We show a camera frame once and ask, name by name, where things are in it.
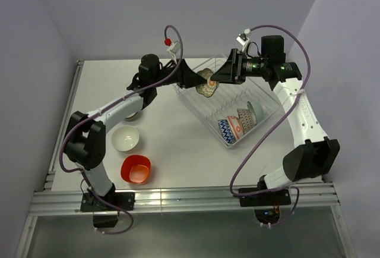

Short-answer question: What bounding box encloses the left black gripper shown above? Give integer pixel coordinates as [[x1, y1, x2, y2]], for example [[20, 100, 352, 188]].
[[152, 59, 207, 89]]

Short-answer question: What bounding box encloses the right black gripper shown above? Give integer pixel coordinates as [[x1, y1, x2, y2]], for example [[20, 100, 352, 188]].
[[211, 48, 268, 84]]

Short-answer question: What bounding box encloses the flower shaped patterned dish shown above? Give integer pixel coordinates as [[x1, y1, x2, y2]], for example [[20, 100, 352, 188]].
[[195, 68, 219, 97]]

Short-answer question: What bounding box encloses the pale green ribbed bowl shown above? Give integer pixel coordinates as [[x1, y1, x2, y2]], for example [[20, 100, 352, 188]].
[[247, 101, 265, 124]]

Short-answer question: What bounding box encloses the brown geometric patterned bowl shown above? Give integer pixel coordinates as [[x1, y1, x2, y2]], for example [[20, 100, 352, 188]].
[[237, 108, 256, 134]]

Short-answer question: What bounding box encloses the orange floral patterned bowl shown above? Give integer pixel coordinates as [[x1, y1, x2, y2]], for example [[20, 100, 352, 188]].
[[227, 115, 244, 141]]

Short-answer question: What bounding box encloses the red blue patterned bowl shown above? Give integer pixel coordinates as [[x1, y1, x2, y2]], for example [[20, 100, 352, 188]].
[[218, 119, 236, 144]]

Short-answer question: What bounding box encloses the brown glazed bowl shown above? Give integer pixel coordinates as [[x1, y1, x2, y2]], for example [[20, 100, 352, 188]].
[[124, 112, 138, 121]]

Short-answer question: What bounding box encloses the plain white bowl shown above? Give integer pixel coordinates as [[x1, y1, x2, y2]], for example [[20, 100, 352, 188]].
[[111, 125, 140, 152]]

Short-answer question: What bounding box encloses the orange plastic square bowl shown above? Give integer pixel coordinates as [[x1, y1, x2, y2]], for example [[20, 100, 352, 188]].
[[121, 155, 151, 184]]

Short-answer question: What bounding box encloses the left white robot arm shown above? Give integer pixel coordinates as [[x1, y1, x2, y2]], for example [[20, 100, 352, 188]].
[[59, 54, 207, 210]]

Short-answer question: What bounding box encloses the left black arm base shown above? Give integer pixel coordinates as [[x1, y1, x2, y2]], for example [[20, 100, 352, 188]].
[[80, 192, 135, 230]]

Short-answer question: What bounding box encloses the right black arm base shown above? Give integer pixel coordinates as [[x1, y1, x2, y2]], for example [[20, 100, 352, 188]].
[[239, 190, 292, 226]]

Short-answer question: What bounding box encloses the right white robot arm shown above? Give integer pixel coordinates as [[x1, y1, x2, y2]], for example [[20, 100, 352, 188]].
[[211, 35, 340, 204]]

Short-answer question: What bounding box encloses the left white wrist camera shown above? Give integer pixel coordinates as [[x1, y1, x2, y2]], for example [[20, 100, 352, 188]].
[[164, 38, 181, 63]]

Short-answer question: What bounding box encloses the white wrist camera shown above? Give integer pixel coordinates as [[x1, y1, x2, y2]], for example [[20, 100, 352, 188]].
[[164, 38, 181, 63], [236, 29, 251, 53]]

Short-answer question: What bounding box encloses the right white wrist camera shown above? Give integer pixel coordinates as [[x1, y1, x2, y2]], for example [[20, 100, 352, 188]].
[[236, 29, 251, 53]]

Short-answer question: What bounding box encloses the white wire dish rack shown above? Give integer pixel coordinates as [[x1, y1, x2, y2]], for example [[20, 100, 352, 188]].
[[175, 53, 281, 151]]

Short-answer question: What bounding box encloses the aluminium frame rail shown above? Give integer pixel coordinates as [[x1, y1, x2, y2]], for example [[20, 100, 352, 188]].
[[27, 183, 340, 216]]

